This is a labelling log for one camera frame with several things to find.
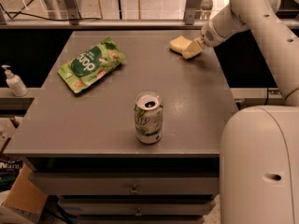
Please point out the green snack bag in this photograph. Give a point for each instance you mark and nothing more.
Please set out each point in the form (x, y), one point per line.
(91, 65)

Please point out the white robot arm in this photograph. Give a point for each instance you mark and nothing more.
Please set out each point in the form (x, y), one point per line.
(259, 160)

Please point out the grey side shelf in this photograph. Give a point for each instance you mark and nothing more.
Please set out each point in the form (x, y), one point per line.
(9, 101)

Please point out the white pump bottle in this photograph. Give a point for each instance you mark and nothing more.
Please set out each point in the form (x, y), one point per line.
(14, 82)

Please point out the green white soda can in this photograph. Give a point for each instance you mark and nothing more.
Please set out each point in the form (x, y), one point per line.
(149, 112)

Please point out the cardboard box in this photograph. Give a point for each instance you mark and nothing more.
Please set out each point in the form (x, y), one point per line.
(24, 202)

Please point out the metal railing frame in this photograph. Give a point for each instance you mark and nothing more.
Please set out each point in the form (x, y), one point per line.
(108, 14)

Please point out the middle grey drawer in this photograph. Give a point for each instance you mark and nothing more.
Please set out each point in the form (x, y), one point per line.
(139, 206)

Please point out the grey drawer cabinet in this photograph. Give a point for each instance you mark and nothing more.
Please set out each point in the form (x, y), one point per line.
(94, 132)

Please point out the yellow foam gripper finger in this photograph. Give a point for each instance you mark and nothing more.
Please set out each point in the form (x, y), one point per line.
(195, 48)

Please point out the grey drawer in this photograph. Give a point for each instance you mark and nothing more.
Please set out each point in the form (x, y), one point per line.
(139, 206)
(117, 184)

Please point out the yellow sponge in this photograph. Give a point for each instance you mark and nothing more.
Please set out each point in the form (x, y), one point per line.
(179, 44)

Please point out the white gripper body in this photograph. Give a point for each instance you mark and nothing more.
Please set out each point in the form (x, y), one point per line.
(212, 34)

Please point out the top grey drawer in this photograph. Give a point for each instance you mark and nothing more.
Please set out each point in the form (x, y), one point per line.
(117, 184)

